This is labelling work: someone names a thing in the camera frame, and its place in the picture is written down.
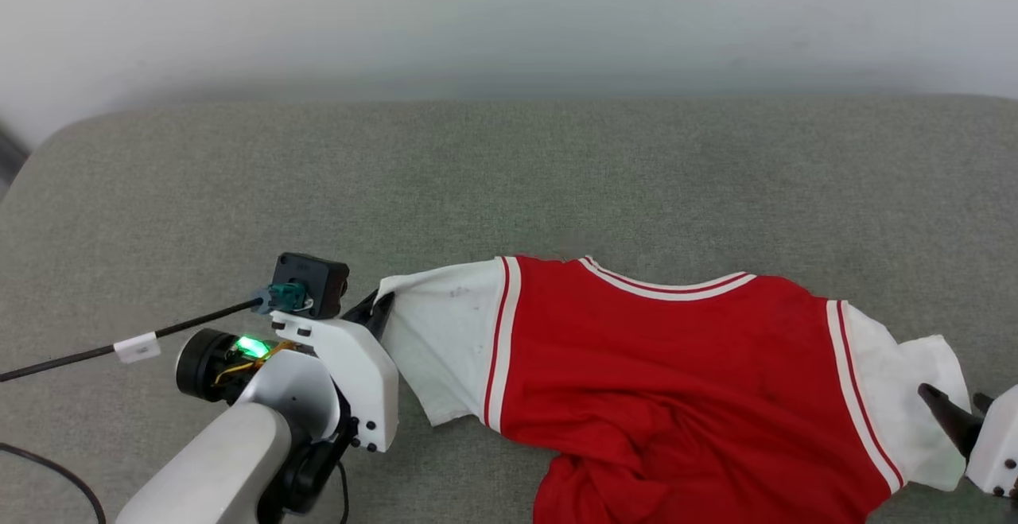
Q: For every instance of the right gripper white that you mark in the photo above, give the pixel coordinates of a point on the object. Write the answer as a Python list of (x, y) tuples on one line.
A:
[(1000, 444)]

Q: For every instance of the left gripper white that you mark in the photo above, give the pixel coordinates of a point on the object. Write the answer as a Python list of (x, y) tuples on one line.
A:
[(370, 389)]

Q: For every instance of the red basketball jersey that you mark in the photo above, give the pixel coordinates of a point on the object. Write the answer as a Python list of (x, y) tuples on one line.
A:
[(676, 381)]

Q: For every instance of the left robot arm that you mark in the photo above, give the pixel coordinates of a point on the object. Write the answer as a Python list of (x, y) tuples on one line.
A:
[(223, 460)]

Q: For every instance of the grey fabric sofa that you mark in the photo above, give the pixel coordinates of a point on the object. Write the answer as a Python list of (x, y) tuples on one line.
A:
[(509, 182)]

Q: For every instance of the left black wrist camera box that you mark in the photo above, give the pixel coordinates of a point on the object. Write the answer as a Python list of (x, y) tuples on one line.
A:
[(314, 273)]

